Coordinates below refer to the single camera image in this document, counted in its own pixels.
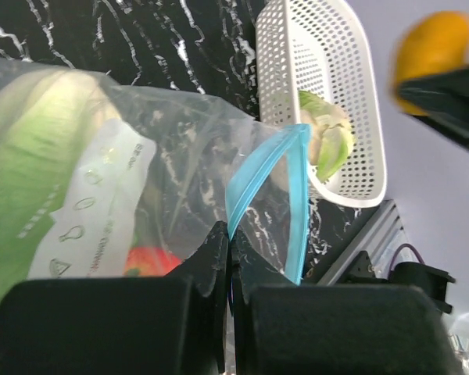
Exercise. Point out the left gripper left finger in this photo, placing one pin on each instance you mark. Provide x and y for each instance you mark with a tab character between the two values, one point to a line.
175	324

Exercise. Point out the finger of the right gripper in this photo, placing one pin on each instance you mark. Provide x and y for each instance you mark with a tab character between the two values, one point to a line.
444	100

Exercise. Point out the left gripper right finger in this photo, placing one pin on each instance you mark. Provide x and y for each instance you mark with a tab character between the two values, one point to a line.
357	328

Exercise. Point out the fake orange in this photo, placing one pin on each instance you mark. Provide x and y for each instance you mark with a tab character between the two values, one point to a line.
435	44

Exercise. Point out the fake white cauliflower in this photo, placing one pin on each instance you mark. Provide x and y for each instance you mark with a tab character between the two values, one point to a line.
331	140

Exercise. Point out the clear zip top bag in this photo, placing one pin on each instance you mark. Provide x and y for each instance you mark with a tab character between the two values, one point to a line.
163	173

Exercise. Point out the fake red apple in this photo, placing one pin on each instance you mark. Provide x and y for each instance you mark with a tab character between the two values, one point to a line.
149	262

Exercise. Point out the fake green lettuce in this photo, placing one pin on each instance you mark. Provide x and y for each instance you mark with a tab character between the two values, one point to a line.
47	119

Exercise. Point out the white oval basket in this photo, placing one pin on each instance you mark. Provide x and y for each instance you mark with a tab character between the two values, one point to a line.
321	47

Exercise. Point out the black marble pattern mat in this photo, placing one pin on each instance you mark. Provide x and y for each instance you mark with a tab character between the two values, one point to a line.
134	50

